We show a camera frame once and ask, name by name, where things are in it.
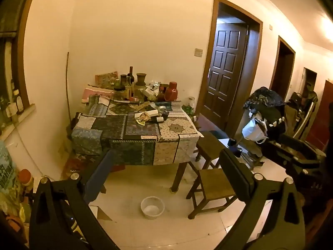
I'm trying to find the blue printed bag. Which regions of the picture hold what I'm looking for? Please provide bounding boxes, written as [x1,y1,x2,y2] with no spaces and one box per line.
[0,140,19,202]

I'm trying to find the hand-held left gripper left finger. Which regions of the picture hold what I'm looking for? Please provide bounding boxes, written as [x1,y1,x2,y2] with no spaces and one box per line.
[29,149,121,250]

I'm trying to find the large glass jar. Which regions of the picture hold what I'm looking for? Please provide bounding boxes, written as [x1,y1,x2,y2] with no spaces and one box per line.
[114,85,128,101]

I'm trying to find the red thermos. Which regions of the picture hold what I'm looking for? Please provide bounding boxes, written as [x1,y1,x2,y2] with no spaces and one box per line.
[164,81,179,102]

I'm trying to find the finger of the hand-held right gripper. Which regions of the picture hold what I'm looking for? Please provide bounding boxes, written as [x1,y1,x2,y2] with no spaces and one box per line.
[280,134,326,157]
[268,141,321,169]

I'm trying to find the brown window frame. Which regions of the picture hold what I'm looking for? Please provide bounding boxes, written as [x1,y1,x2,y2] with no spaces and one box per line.
[0,0,42,137]

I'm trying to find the dark brown panel door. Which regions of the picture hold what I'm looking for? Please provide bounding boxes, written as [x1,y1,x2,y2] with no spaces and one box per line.
[201,23,249,133]

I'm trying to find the floral box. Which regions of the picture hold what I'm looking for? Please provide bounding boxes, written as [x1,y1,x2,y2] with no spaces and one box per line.
[95,71,119,86]

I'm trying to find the wooden stool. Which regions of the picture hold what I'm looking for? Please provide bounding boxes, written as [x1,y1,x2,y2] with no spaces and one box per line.
[186,168,238,220]
[194,131,230,170]

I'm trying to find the orange lid jar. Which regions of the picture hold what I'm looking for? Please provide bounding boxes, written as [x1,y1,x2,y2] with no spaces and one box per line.
[18,169,34,194]

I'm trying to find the crumpled brown paper wrapper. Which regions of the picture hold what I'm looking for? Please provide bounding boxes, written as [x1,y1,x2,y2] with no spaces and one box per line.
[134,111,152,126]

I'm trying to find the thin wooden stick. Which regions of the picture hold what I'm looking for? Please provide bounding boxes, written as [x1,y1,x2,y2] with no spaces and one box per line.
[66,52,72,121]

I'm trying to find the cardboard piece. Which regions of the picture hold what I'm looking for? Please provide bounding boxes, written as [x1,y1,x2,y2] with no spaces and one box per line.
[89,204,113,221]

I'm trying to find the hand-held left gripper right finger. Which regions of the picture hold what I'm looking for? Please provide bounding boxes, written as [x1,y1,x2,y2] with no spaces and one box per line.
[219,148,305,250]

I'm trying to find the dark green coat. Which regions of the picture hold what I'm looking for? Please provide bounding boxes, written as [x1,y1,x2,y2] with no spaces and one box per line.
[305,81,319,110]

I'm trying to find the pink box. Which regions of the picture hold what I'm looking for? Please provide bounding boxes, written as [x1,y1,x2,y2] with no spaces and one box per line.
[82,85,115,103]

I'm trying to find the white face mask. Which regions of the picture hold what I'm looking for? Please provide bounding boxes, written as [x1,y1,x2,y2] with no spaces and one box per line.
[242,118,268,144]

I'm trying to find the clothes-covered chair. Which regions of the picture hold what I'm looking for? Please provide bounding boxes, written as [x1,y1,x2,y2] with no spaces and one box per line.
[243,86,287,141]

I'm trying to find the brown door frame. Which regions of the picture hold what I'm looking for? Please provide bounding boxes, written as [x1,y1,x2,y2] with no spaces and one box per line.
[269,35,296,102]
[195,0,263,139]

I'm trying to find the table with patterned cloth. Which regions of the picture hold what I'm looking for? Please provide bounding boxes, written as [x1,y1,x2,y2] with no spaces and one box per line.
[71,94,205,166]

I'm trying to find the reddish wooden door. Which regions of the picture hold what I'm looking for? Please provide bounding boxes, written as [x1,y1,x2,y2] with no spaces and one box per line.
[306,79,333,151]

